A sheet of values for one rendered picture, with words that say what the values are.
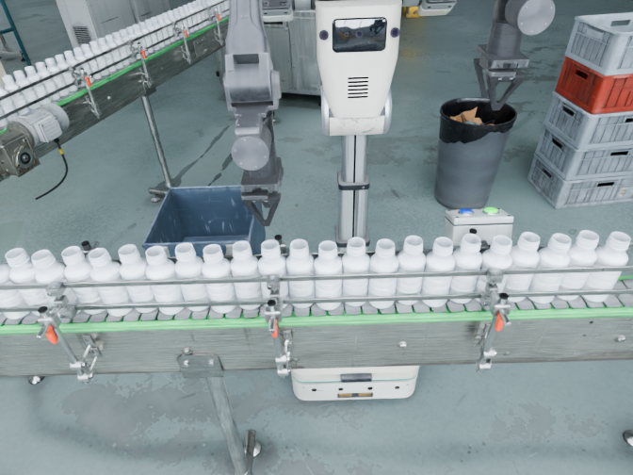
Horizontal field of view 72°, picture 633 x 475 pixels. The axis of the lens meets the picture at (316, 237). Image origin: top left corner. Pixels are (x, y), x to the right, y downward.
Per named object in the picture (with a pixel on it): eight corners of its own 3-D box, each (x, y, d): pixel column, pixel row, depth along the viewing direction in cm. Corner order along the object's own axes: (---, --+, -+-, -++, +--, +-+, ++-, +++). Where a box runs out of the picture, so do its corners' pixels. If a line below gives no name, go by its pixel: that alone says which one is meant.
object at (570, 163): (564, 181, 280) (576, 150, 266) (532, 152, 312) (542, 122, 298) (654, 172, 285) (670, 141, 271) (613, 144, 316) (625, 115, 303)
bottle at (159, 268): (179, 318, 97) (160, 262, 87) (154, 314, 98) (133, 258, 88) (191, 299, 102) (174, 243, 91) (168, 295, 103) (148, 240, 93)
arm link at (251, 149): (280, 67, 69) (224, 69, 69) (275, 91, 60) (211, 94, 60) (285, 138, 76) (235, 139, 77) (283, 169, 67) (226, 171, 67)
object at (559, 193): (554, 209, 294) (564, 181, 280) (525, 178, 326) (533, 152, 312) (640, 202, 298) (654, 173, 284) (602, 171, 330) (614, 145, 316)
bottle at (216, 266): (206, 311, 99) (190, 255, 88) (220, 292, 103) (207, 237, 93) (229, 318, 97) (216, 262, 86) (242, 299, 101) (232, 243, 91)
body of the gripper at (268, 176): (241, 194, 75) (235, 155, 71) (248, 167, 83) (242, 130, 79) (279, 193, 75) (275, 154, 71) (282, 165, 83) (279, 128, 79)
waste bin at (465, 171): (434, 217, 292) (449, 127, 252) (421, 182, 327) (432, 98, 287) (503, 215, 291) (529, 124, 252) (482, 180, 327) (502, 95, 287)
